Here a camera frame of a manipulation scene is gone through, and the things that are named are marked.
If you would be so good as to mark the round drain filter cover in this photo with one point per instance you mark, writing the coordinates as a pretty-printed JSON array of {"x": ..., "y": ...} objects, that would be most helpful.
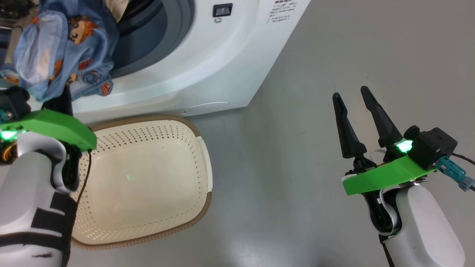
[{"x": 207, "y": 108}]

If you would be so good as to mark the washing machine drum opening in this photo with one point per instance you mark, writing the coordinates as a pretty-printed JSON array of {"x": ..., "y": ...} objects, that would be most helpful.
[{"x": 9, "y": 18}]

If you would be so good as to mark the cream garment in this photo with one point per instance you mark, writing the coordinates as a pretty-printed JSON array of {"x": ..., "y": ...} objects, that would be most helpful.
[{"x": 117, "y": 9}]

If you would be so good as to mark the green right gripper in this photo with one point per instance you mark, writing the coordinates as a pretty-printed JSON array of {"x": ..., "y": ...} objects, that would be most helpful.
[{"x": 386, "y": 176}]

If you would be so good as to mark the cream perforated laundry basket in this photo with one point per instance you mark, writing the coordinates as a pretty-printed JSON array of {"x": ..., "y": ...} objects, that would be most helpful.
[{"x": 141, "y": 185}]

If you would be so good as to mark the grey rubber door gasket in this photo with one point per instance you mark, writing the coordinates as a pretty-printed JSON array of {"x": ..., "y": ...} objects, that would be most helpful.
[{"x": 159, "y": 40}]

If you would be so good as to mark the printed text label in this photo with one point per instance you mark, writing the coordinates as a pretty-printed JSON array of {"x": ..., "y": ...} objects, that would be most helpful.
[{"x": 282, "y": 10}]

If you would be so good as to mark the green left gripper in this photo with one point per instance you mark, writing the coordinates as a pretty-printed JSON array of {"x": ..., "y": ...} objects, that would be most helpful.
[{"x": 55, "y": 124}]

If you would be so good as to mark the black door latch socket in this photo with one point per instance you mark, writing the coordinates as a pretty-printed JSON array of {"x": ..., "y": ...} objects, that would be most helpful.
[{"x": 222, "y": 10}]

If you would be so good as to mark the blue cartoon-print garment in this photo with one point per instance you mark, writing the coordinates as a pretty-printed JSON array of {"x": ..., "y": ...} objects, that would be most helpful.
[{"x": 74, "y": 48}]

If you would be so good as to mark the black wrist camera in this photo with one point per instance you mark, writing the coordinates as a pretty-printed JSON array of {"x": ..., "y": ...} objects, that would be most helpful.
[
  {"x": 432, "y": 146},
  {"x": 15, "y": 102}
]

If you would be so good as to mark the white front-load washing machine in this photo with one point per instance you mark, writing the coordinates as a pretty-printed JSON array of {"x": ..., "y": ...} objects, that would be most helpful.
[{"x": 207, "y": 66}]

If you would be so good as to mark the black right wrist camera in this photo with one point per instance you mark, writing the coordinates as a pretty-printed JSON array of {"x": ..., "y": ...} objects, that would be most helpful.
[{"x": 432, "y": 146}]

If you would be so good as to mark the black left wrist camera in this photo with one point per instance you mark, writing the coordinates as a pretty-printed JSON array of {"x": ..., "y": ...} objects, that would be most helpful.
[{"x": 15, "y": 102}]

